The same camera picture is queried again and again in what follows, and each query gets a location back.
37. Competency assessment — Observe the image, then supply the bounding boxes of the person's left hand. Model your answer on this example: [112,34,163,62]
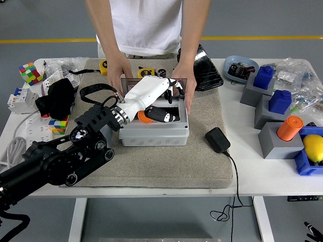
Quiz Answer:
[171,62,198,116]

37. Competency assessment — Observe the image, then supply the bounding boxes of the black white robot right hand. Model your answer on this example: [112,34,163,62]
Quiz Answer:
[304,221,323,242]

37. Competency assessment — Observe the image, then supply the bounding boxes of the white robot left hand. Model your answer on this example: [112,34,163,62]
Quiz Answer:
[116,75,185,124]

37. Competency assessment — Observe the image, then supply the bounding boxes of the person's right hand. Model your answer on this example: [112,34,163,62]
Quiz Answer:
[106,59,134,89]

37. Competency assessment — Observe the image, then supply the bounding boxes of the orange cylinder battery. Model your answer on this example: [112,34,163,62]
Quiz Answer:
[276,115,304,142]
[137,110,154,124]

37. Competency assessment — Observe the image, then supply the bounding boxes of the grey electrical box clear lid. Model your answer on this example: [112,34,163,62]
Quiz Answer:
[118,77,190,147]

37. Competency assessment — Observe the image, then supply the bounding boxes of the blue block battery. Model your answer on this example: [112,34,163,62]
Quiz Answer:
[267,89,293,114]
[253,65,275,90]

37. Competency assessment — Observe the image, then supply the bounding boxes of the yellow tape measure round face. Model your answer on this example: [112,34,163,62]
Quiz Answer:
[137,67,155,79]

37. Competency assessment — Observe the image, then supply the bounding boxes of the black table control panel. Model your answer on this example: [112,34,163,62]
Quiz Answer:
[287,195,323,202]

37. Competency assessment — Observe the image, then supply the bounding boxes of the small white electrical module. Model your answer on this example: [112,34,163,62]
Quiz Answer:
[64,72,81,88]

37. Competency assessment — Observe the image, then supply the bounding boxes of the blue-grey bowl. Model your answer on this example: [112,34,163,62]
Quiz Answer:
[224,55,260,85]

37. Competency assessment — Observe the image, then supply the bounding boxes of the dark electronic parts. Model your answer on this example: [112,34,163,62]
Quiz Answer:
[228,62,256,81]

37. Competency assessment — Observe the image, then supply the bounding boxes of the white table leg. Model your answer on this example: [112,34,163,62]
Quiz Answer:
[253,196,275,242]
[68,197,88,242]

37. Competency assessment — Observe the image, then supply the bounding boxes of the person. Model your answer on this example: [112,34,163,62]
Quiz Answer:
[95,0,183,60]

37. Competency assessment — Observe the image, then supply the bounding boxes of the grey holder block round hole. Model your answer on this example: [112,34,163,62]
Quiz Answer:
[100,123,114,152]

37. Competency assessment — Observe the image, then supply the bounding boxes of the clear plastic bag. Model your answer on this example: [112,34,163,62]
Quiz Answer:
[44,56,90,76]

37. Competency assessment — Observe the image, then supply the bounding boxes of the black cloth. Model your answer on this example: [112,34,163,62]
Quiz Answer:
[34,78,76,119]

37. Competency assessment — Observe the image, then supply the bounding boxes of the purple white card packet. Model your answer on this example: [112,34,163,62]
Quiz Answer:
[41,70,65,93]

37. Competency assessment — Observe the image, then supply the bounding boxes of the blue plastic bin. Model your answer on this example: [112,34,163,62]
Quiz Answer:
[293,126,323,176]

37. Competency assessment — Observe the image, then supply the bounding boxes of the black power adapter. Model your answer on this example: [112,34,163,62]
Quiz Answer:
[204,127,232,153]

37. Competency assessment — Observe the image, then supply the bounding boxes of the grey-brown mat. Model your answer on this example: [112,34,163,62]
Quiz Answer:
[58,58,234,189]

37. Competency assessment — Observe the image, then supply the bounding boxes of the small colourful puzzle cube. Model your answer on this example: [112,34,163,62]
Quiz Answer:
[47,115,70,136]

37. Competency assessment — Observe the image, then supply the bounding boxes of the yellow lemon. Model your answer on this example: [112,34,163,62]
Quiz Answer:
[302,134,323,163]

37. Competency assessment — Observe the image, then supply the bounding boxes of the large colourful puzzle cube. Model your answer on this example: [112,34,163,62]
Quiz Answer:
[18,62,43,87]

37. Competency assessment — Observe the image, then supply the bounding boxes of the white circuit breaker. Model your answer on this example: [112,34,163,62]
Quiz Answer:
[7,87,40,115]

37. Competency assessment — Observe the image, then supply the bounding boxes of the white power strip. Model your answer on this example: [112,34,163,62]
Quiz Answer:
[25,114,68,155]

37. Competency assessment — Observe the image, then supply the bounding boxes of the clear plastic bags with parts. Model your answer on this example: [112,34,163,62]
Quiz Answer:
[262,57,323,114]

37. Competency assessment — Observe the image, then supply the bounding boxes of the yellow tape measure black strap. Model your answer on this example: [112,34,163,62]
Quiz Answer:
[68,59,110,76]

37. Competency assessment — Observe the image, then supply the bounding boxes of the black adapter cord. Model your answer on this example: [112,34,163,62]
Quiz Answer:
[209,150,254,242]

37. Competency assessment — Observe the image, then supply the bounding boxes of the white power strip cable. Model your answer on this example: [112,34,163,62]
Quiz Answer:
[0,110,41,172]

